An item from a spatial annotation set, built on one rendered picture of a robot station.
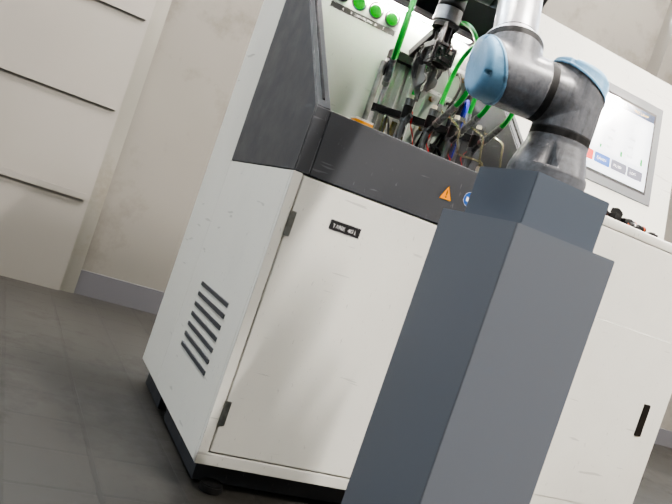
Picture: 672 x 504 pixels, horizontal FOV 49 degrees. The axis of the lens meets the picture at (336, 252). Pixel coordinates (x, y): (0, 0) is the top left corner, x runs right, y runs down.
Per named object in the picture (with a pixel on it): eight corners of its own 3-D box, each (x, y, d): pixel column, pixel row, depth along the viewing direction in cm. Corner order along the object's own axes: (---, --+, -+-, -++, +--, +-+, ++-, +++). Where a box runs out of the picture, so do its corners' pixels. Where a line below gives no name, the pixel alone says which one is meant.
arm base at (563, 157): (599, 200, 138) (617, 149, 137) (539, 173, 131) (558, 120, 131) (546, 193, 151) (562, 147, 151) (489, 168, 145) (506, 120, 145)
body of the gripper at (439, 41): (428, 59, 197) (443, 16, 197) (413, 62, 205) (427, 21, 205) (451, 70, 200) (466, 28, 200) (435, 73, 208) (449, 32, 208)
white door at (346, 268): (208, 452, 172) (303, 175, 171) (206, 448, 175) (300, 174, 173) (434, 495, 199) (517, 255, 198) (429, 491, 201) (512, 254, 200)
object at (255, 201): (183, 491, 172) (292, 169, 171) (146, 406, 225) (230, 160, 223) (429, 531, 201) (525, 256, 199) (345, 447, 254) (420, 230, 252)
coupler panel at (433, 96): (414, 140, 238) (445, 48, 237) (409, 140, 241) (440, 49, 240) (446, 154, 243) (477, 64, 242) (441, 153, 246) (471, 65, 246)
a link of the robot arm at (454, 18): (431, 6, 205) (455, 18, 208) (426, 22, 205) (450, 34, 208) (446, 2, 198) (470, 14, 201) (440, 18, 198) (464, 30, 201)
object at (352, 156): (309, 175, 172) (331, 110, 172) (302, 174, 176) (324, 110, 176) (513, 252, 198) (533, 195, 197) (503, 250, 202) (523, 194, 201)
